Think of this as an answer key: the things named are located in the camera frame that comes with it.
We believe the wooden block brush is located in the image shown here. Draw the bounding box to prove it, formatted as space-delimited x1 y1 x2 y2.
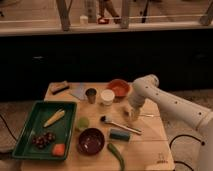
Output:
50 81 69 94

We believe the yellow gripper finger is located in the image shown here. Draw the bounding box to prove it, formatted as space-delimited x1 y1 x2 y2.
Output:
124 107 140 122

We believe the orange bowl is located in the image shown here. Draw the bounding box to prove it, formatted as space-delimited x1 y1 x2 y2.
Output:
107 79 130 97

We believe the silver metal fork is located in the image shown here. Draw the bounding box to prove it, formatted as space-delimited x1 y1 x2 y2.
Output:
123 110 155 118

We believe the white plastic cup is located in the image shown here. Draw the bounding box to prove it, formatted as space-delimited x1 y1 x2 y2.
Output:
100 89 115 106

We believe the green plastic tray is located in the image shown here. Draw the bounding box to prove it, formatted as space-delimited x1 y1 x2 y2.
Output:
12 101 77 161

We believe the black cable left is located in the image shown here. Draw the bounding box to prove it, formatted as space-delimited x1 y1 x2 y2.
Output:
0 113 18 156

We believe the dark grapes bunch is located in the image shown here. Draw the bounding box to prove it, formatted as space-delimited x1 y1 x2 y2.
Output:
32 132 56 149

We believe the orange carrot piece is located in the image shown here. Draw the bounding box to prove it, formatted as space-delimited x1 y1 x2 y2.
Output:
52 144 65 156

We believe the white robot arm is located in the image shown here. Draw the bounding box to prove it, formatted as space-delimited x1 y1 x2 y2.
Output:
128 74 213 171

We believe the black cable right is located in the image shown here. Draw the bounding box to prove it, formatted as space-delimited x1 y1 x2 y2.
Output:
168 134 204 171

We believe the black cable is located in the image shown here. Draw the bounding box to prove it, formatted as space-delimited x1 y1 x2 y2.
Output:
168 134 204 171
0 113 18 156

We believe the teal cylinder block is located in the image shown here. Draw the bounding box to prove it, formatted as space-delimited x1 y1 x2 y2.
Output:
109 129 130 141

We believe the dark metal cup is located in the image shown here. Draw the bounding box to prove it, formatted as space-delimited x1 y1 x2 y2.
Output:
85 88 97 104

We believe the red object on shelf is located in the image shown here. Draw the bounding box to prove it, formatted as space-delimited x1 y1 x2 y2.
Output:
98 17 109 24

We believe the green chili pepper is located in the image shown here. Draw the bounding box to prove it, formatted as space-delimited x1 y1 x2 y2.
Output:
107 143 125 171

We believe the maroon bowl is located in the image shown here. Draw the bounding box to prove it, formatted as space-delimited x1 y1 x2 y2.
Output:
77 128 105 156

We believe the white container on shelf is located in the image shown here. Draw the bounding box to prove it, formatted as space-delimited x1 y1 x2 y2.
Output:
80 15 88 26

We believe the yellow corn cob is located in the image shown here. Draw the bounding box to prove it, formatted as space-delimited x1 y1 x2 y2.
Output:
43 110 65 128

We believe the green small cup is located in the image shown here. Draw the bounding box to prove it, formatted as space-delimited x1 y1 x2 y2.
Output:
76 117 90 131

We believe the blue cloth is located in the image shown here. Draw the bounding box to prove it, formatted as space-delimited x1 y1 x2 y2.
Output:
70 83 86 100

